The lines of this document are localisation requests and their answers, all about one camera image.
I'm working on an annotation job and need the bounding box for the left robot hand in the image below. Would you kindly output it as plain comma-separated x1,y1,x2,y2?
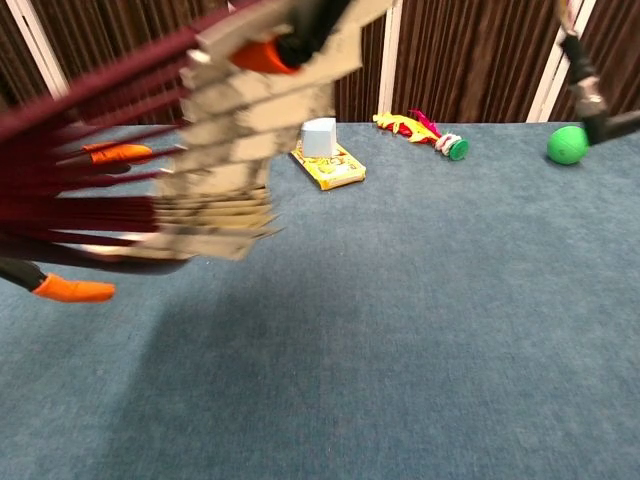
0,142,154,304

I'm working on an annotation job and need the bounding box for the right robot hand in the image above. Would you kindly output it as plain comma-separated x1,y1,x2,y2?
229,0,351,76

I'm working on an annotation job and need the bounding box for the red and white paper fan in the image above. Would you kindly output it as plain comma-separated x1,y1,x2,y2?
0,0,401,276

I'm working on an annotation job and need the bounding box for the pale blue cube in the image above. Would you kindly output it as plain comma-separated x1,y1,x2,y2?
299,117,337,159

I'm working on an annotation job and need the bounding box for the yellow snack box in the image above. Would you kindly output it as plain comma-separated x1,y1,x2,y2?
289,139,368,192

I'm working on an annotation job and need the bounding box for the colourful feather shuttlecock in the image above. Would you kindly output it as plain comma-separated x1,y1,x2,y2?
372,108,471,162

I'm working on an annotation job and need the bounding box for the brown pleated curtain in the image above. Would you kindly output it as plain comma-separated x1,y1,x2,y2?
0,0,640,126

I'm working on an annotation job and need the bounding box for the green ball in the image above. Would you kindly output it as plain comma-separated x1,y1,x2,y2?
546,125,590,165

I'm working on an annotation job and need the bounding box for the white screen frame post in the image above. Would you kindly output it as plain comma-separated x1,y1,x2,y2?
5,0,71,99
526,0,586,124
377,0,404,121

